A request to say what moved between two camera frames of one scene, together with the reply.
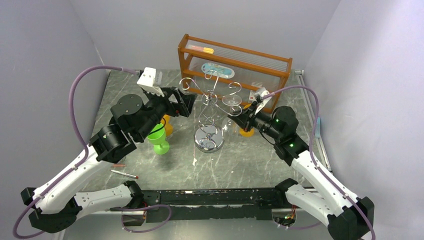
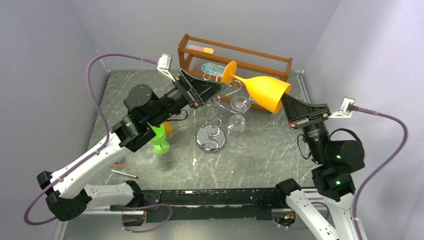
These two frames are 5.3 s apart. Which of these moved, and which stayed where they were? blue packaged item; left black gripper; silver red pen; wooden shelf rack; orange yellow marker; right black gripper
Moved: left black gripper; right black gripper
Stayed: wooden shelf rack; blue packaged item; silver red pen; orange yellow marker
